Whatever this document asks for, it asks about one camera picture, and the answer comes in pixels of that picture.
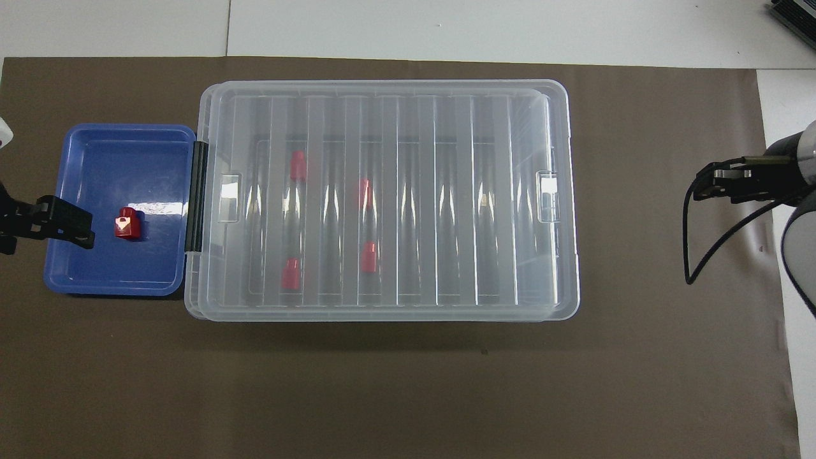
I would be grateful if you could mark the clear ribbed box lid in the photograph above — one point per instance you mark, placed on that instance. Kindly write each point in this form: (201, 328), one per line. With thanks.
(446, 191)

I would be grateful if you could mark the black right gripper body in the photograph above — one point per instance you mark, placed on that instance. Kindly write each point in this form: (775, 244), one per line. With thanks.
(774, 178)

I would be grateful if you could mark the clear plastic storage box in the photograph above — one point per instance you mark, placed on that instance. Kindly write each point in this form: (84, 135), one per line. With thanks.
(193, 280)

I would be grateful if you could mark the black box latch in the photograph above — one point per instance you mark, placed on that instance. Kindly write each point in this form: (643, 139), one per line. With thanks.
(196, 197)

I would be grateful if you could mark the brown table mat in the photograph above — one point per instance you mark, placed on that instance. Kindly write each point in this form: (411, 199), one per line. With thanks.
(382, 395)

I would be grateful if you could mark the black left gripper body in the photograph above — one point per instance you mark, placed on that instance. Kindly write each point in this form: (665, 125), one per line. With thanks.
(16, 220)

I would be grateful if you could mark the red block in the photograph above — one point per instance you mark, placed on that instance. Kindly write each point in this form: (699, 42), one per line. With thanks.
(131, 231)
(291, 275)
(364, 192)
(368, 258)
(297, 166)

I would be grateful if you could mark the blue plastic tray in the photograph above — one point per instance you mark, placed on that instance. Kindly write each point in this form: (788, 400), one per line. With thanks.
(95, 159)

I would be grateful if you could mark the black ribbed device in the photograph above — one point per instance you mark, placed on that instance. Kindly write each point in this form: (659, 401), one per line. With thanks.
(800, 13)

